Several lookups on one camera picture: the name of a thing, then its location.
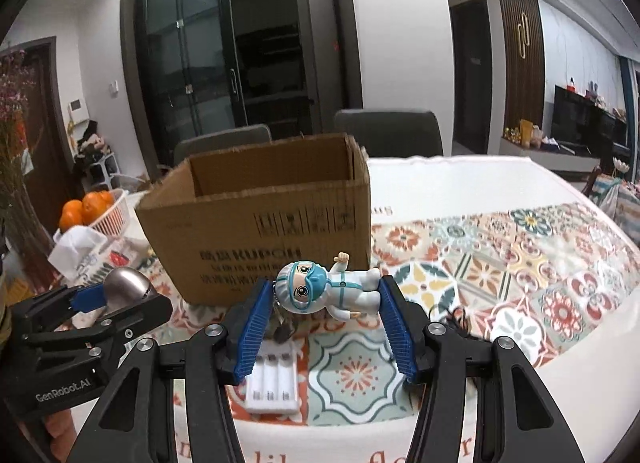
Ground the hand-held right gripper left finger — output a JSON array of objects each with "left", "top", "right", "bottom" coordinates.
[{"left": 67, "top": 281, "right": 279, "bottom": 463}]

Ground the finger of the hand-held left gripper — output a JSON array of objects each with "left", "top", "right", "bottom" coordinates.
[
  {"left": 12, "top": 284, "right": 109, "bottom": 337},
  {"left": 22, "top": 294, "right": 174, "bottom": 365}
]

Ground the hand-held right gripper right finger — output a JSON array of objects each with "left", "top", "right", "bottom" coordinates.
[{"left": 377, "top": 276, "right": 586, "bottom": 463}]

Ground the silver egg-shaped mouse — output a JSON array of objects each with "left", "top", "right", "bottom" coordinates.
[{"left": 102, "top": 266, "right": 153, "bottom": 309}]

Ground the white suited figurine keychain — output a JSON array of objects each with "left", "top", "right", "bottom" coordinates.
[{"left": 270, "top": 251, "right": 384, "bottom": 344}]

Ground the brown cardboard box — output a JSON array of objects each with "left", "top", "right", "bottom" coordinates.
[{"left": 134, "top": 132, "right": 372, "bottom": 307}]

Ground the person's left hand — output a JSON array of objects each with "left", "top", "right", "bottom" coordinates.
[{"left": 44, "top": 410, "right": 76, "bottom": 462}]

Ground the floral fabric tissue box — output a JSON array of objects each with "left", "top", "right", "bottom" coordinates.
[{"left": 48, "top": 225, "right": 157, "bottom": 290}]

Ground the white battery charger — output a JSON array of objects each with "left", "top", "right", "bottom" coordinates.
[{"left": 244, "top": 340, "right": 301, "bottom": 414}]

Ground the white fruit basket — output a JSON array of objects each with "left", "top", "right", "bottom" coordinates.
[{"left": 57, "top": 188, "right": 129, "bottom": 237}]

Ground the glass vase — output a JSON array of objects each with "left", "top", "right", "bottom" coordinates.
[{"left": 0, "top": 177, "right": 57, "bottom": 290}]

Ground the white shelf rack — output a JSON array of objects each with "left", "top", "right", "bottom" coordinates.
[{"left": 74, "top": 120, "right": 119, "bottom": 190}]

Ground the dark wooden door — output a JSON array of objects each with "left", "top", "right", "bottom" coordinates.
[{"left": 0, "top": 37, "right": 77, "bottom": 225}]

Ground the grey dining chair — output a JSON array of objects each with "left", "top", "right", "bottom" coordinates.
[
  {"left": 333, "top": 108, "right": 445, "bottom": 160},
  {"left": 172, "top": 124, "right": 274, "bottom": 170}
]

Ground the white television cabinet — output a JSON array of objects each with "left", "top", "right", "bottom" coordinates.
[{"left": 499, "top": 135, "right": 602, "bottom": 175}]

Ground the chair with striped cloth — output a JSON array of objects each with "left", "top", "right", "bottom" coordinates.
[{"left": 584, "top": 168, "right": 640, "bottom": 230}]

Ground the sliding glass door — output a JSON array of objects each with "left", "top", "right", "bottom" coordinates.
[{"left": 134, "top": 0, "right": 252, "bottom": 180}]

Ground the dark interior door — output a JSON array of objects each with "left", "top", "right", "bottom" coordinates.
[{"left": 449, "top": 0, "right": 494, "bottom": 157}]

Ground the black television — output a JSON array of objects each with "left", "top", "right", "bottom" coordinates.
[{"left": 552, "top": 84, "right": 631, "bottom": 150}]

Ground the silver refrigerator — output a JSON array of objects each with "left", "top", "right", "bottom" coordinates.
[{"left": 294, "top": 0, "right": 327, "bottom": 137}]

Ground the black power adapter with cable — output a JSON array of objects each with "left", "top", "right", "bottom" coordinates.
[{"left": 429, "top": 307, "right": 482, "bottom": 340}]

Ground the wooden slat wall panel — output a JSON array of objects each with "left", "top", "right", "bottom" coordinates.
[{"left": 494, "top": 0, "right": 546, "bottom": 145}]

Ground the gold wall ornament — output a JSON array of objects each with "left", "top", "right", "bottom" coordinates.
[{"left": 516, "top": 12, "right": 531, "bottom": 60}]

